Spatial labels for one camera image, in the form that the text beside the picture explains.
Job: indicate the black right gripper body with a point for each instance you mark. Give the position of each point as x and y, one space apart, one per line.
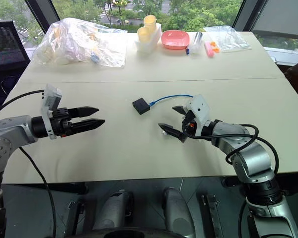
190 124

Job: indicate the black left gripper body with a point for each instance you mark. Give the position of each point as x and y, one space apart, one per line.
62 124

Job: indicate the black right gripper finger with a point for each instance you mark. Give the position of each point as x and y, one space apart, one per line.
172 131
180 109

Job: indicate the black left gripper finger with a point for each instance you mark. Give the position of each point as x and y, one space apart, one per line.
88 124
83 111

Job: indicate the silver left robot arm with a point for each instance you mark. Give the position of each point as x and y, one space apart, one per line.
11 134

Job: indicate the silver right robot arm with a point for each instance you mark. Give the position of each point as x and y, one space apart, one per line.
253 158

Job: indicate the black plastic box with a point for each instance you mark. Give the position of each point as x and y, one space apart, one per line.
141 106

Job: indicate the blue pen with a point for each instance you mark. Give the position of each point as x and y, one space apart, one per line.
187 50

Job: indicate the pink plastic case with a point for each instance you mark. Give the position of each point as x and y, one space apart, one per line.
208 49

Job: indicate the large clear filled plastic bag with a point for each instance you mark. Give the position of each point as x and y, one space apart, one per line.
77 44

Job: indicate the clear plastic tube pack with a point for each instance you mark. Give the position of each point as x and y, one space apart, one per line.
196 43

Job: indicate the orange plastic clip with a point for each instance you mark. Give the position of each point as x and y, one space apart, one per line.
214 44
216 50

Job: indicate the pink plastic bowl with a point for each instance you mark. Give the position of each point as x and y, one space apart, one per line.
175 39

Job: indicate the white plastic holder tray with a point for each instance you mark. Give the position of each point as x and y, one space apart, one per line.
149 44

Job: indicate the grey rounded robot leg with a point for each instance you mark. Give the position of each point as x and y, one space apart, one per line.
114 210
177 210

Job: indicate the pale yellow plastic cup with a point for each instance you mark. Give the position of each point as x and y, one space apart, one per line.
150 23
144 34

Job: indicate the flat clear plastic bag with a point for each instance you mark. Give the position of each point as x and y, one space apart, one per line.
228 39

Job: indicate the black mesh office chair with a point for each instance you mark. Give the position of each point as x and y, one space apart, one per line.
5 44

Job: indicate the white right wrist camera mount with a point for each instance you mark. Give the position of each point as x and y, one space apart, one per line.
200 107

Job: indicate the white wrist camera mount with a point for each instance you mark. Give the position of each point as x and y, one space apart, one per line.
51 99
200 107

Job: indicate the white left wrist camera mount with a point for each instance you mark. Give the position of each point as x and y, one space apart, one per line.
51 99

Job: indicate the dark table frame rail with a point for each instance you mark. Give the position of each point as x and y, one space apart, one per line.
52 187

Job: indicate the dark metal bracket strip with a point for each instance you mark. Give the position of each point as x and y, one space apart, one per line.
211 213

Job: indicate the dark window frame pillar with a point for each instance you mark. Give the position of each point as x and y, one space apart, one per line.
43 15
249 13

